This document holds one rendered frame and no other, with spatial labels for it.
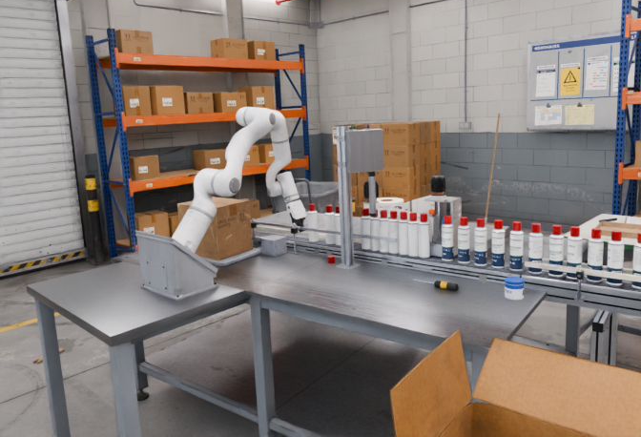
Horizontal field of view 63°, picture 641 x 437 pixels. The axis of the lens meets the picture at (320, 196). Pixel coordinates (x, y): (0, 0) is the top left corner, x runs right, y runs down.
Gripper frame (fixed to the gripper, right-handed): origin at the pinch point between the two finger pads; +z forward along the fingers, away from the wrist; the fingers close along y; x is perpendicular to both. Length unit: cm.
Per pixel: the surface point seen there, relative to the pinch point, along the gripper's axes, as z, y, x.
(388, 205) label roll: 4, 46, -29
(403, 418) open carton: 34, -149, -137
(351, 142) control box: -29, -17, -60
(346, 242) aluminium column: 13.6, -16.8, -38.6
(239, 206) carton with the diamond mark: -20.7, -26.9, 12.3
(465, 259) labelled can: 36, -2, -86
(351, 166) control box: -19, -18, -56
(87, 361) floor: 38, -52, 171
